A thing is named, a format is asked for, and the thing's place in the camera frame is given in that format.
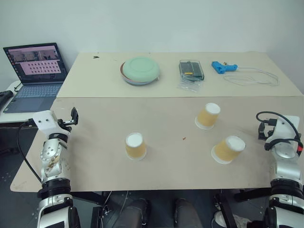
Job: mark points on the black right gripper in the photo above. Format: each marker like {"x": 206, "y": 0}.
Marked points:
{"x": 269, "y": 131}

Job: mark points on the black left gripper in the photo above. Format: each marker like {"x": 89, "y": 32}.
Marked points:
{"x": 66, "y": 127}

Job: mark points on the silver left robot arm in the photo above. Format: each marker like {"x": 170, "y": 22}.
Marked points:
{"x": 53, "y": 161}

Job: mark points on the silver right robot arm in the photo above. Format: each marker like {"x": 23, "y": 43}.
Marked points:
{"x": 287, "y": 171}

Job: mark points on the yellow paper cup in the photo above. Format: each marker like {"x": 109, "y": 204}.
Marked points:
{"x": 135, "y": 147}
{"x": 208, "y": 116}
{"x": 226, "y": 149}

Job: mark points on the grey open laptop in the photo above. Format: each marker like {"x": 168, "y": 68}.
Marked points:
{"x": 33, "y": 92}

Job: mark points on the pink plastic plate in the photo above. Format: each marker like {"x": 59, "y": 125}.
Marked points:
{"x": 121, "y": 69}

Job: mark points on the white side table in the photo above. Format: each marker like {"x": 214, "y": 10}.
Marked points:
{"x": 9, "y": 116}

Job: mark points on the blue plastic plate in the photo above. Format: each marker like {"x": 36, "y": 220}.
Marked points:
{"x": 140, "y": 83}

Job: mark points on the black device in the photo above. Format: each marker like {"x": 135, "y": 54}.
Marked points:
{"x": 4, "y": 96}

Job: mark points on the blue glue gun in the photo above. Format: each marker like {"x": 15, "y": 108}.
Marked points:
{"x": 222, "y": 67}

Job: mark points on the green plastic bowl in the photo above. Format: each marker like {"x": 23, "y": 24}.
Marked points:
{"x": 141, "y": 67}

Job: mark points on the clear plastic bags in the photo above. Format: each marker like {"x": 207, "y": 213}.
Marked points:
{"x": 188, "y": 86}

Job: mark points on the clear plastic parts box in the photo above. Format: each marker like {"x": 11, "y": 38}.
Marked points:
{"x": 191, "y": 70}

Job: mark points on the dark rounded shape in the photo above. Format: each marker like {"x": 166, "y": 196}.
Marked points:
{"x": 186, "y": 213}
{"x": 136, "y": 213}

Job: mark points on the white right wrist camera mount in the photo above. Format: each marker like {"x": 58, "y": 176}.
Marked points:
{"x": 288, "y": 129}

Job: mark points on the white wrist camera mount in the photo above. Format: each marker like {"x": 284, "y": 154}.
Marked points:
{"x": 46, "y": 122}
{"x": 288, "y": 129}

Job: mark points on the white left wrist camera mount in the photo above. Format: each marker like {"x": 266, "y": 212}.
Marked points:
{"x": 46, "y": 122}

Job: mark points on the black table frame leg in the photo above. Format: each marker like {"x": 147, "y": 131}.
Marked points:
{"x": 86, "y": 196}
{"x": 225, "y": 209}

